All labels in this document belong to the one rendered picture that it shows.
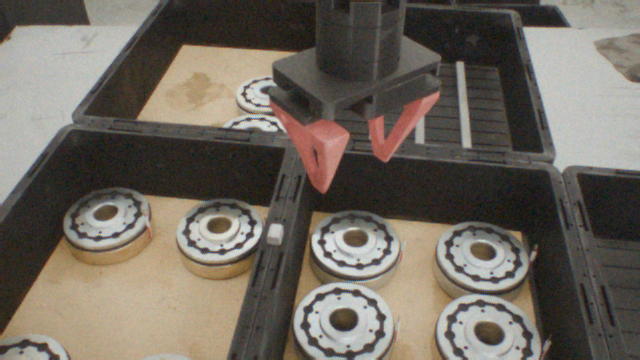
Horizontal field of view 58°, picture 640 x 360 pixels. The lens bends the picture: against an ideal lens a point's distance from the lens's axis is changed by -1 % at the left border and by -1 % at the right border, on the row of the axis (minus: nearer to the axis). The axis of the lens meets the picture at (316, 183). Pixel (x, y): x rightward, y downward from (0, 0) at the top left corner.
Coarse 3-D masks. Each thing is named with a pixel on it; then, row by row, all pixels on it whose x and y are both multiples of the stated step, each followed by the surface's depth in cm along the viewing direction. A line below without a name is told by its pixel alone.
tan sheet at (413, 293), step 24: (312, 216) 75; (408, 240) 72; (432, 240) 72; (408, 264) 69; (312, 288) 66; (384, 288) 66; (408, 288) 66; (432, 288) 66; (528, 288) 66; (408, 312) 64; (432, 312) 64; (528, 312) 64; (288, 336) 61; (408, 336) 61; (432, 336) 61
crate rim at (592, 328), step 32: (416, 160) 68; (448, 160) 67; (480, 160) 67; (512, 160) 67; (288, 192) 63; (288, 224) 60; (576, 256) 56; (576, 288) 54; (256, 320) 51; (256, 352) 49
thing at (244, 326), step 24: (48, 144) 70; (216, 144) 70; (240, 144) 70; (264, 144) 70; (288, 144) 70; (288, 168) 66; (24, 192) 63; (0, 216) 60; (264, 240) 58; (264, 264) 56; (240, 312) 52; (240, 336) 50
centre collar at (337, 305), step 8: (328, 304) 60; (336, 304) 60; (344, 304) 60; (352, 304) 60; (328, 312) 59; (352, 312) 60; (360, 312) 59; (320, 320) 59; (328, 320) 59; (360, 320) 58; (320, 328) 58; (328, 328) 58; (360, 328) 58; (328, 336) 57; (336, 336) 57; (344, 336) 57; (352, 336) 57; (360, 336) 58
